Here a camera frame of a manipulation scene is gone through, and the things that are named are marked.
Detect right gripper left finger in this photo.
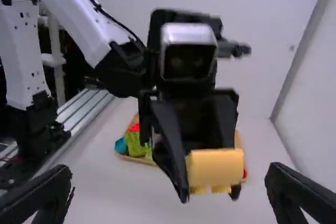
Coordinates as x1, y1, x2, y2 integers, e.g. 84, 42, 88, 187
0, 164, 76, 224

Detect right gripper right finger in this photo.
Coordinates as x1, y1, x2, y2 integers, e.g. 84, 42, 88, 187
264, 162, 336, 224

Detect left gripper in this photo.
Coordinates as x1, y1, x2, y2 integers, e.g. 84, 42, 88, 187
138, 8, 252, 205

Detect yellow toy car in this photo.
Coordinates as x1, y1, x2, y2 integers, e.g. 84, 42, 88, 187
187, 147, 245, 196

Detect large green toy brick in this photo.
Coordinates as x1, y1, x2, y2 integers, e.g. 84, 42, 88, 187
124, 130, 153, 159

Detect tan tray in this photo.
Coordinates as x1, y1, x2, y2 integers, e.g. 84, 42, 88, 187
113, 112, 249, 184

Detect small cyan toy brick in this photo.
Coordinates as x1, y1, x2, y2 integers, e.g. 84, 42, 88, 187
114, 136, 130, 156

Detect silver rails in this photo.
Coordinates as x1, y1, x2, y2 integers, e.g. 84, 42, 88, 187
0, 87, 116, 177

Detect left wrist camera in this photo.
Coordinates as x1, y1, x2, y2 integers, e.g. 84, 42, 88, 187
159, 23, 219, 82

